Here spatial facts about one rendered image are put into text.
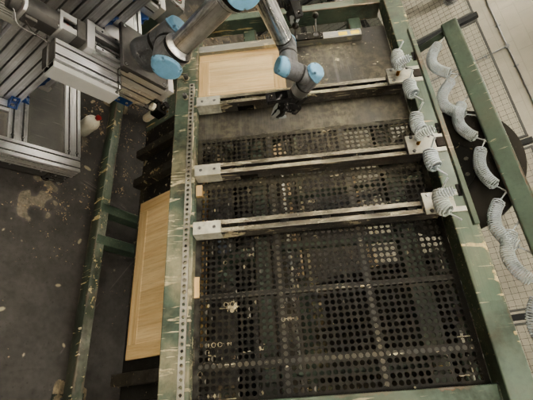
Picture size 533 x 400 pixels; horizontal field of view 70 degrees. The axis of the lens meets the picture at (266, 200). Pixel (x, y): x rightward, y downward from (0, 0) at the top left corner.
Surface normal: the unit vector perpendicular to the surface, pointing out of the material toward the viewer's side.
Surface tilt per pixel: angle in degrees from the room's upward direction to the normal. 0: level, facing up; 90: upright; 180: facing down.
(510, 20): 90
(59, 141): 0
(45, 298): 0
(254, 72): 59
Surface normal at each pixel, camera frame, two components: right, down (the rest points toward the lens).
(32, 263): 0.81, -0.32
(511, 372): -0.09, -0.45
